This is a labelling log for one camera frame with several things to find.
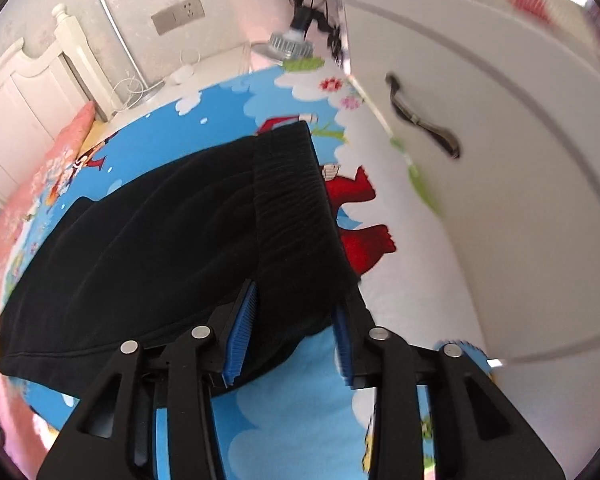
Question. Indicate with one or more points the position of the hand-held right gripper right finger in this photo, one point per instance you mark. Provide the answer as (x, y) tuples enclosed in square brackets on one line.
[(341, 345)]

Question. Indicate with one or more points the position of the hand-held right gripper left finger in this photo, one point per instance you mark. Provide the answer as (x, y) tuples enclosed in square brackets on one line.
[(237, 340)]

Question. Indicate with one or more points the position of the black pants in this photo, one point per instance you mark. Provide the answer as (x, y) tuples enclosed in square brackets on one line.
[(180, 235)]

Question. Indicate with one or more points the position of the blue cartoon print bedsheet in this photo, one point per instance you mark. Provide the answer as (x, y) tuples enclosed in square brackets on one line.
[(280, 435)]

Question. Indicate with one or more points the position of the white wardrobe door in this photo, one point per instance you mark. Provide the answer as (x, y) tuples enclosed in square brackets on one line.
[(505, 185)]

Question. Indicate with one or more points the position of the pink printed quilt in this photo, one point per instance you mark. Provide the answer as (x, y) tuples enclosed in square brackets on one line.
[(45, 170)]

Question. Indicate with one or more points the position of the white nightstand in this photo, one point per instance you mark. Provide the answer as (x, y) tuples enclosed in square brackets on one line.
[(215, 62)]

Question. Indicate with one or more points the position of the silver lamp head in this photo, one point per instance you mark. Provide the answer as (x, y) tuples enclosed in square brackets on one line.
[(290, 45)]

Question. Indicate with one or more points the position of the white wooden headboard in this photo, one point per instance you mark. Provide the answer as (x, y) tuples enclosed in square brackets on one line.
[(25, 95)]

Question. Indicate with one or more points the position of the white wall pipe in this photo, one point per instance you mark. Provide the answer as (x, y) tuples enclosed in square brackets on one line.
[(117, 35)]

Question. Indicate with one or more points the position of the grey wall socket panel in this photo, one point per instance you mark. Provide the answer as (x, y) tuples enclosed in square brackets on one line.
[(177, 14)]

